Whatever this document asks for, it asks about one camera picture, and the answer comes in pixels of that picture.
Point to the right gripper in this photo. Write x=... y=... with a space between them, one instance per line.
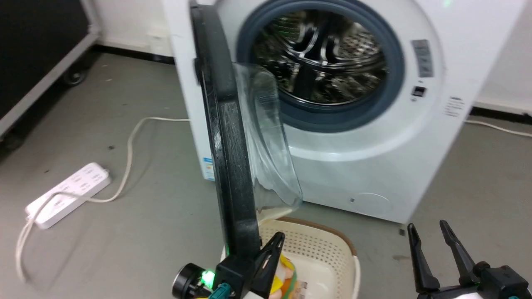
x=503 y=284

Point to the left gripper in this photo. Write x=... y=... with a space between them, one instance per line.
x=232 y=276

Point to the black washing machine door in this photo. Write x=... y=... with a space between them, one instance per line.
x=232 y=145

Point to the white front-load washing machine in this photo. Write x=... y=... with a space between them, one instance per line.
x=374 y=166

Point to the yellow green item in basket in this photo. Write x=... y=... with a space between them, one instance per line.
x=286 y=278

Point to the cream perforated laundry basket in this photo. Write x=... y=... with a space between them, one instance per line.
x=316 y=249

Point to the white power strip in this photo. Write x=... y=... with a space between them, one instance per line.
x=68 y=195

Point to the black caster wheel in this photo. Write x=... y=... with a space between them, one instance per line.
x=75 y=77

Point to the black wheeled cart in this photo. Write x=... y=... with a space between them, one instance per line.
x=33 y=50

